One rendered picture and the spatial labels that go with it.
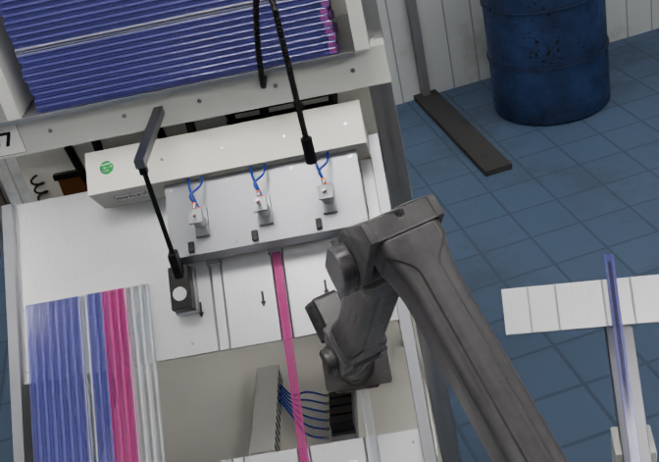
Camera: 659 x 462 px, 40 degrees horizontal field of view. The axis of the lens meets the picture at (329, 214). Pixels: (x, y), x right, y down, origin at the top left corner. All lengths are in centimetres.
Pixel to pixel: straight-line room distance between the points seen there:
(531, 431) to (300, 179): 87
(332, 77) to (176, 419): 87
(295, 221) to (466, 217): 217
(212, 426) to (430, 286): 125
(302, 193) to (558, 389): 146
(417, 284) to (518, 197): 296
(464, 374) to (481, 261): 261
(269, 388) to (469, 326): 120
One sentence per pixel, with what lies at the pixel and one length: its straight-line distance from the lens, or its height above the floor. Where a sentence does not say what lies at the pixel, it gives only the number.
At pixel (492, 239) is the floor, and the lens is 350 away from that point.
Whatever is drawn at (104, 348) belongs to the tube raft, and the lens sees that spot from 163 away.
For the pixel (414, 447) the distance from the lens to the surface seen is 152.
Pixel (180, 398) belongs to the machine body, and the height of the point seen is 62.
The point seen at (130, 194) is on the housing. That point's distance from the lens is 164.
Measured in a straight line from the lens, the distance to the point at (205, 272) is 161.
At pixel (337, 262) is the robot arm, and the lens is 88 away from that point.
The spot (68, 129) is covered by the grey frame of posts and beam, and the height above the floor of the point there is 134.
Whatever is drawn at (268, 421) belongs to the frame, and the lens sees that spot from 189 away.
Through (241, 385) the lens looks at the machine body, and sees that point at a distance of 207.
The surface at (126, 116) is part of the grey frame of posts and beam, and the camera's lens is 160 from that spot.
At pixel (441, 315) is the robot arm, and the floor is 142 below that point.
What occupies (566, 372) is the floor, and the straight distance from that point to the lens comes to 288.
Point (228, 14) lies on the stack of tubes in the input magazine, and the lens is 148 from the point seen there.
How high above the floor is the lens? 189
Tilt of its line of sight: 29 degrees down
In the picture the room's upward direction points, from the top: 13 degrees counter-clockwise
